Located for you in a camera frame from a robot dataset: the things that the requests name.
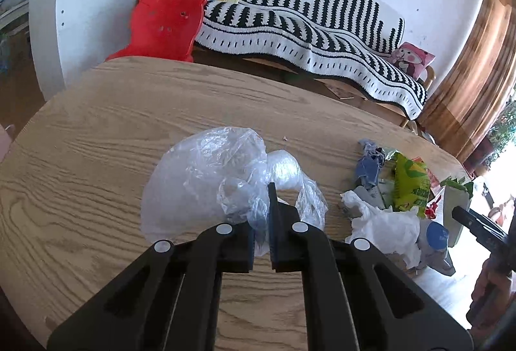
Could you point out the white crumpled tissue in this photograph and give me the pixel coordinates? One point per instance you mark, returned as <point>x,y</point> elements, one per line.
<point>383,226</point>

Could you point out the white cabinet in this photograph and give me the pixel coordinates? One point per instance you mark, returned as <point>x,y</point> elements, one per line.
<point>88,4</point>

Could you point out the brown curtain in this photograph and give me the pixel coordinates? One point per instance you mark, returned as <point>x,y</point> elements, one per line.
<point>475,64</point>

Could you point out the black and white blanket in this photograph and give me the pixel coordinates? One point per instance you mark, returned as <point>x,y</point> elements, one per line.
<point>322,24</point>

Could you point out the green plants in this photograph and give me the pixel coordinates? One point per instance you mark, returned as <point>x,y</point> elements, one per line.
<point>504,129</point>

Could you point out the pink plush pillow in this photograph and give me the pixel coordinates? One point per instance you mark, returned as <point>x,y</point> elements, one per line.
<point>411,58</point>

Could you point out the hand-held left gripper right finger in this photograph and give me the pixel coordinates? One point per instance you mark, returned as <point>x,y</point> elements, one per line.
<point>276,240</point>

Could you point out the person's right hand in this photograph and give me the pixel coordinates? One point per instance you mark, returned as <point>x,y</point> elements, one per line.
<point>506,302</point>

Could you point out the green yellow snack packet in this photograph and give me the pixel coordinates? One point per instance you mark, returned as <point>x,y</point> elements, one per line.
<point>411,185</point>

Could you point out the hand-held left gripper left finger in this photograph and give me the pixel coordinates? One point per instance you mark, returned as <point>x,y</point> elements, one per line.
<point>249,248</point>

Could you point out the blue crumpled wrapper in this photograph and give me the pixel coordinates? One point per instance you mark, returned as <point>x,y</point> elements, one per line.
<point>369,169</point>

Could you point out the green and white wrapper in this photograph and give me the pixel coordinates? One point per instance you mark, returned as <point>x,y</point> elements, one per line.
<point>455,206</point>

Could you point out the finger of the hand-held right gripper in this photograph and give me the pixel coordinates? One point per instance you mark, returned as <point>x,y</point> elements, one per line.
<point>477,222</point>

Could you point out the clear plastic bag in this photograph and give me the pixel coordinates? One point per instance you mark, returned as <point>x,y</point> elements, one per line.
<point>193,181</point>

